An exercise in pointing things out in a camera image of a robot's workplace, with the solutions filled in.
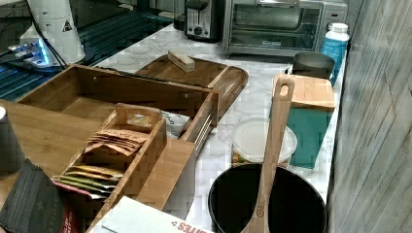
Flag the wooden drawer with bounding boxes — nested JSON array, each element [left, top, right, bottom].
[[17, 65, 219, 149]]

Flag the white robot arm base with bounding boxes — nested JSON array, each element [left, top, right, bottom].
[[8, 0, 86, 69]]

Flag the wooden drawer cabinet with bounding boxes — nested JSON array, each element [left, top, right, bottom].
[[1, 100, 195, 218]]

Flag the white plastic bag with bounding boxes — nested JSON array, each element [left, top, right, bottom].
[[129, 110, 192, 140]]

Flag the dark wooden serving tray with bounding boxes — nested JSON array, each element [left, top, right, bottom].
[[137, 54, 249, 119]]

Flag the small wooden block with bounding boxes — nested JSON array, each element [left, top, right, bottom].
[[168, 50, 195, 73]]

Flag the wooden tea bag caddy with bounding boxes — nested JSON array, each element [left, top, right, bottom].
[[65, 103, 167, 233]]

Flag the brown paper tea packets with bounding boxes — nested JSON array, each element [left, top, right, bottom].
[[85, 129, 149, 156]]

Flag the black silver toaster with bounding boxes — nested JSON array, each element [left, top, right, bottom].
[[184, 0, 224, 43]]

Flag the teal canister wooden lid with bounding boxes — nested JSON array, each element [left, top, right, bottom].
[[275, 74, 336, 169]]

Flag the grey metal cup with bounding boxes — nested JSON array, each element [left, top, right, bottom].
[[292, 51, 335, 80]]

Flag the silver toaster oven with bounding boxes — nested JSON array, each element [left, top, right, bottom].
[[223, 0, 348, 56]]

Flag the wooden spatula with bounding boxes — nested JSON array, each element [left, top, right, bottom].
[[240, 75, 294, 233]]

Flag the white paper box red print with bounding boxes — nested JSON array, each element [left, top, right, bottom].
[[89, 196, 213, 233]]

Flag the black round pan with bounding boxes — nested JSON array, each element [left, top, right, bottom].
[[208, 164, 327, 233]]

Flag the green yellow tea packets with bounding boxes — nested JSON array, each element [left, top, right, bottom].
[[51, 165, 124, 195]]

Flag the blue bottle white cap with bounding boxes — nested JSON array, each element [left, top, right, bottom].
[[321, 22, 350, 84]]

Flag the black textured pouch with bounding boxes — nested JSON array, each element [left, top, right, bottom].
[[0, 159, 64, 233]]

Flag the grey cylindrical cup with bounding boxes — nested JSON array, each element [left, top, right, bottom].
[[0, 107, 25, 178]]

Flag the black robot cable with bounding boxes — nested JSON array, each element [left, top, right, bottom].
[[24, 0, 70, 70]]

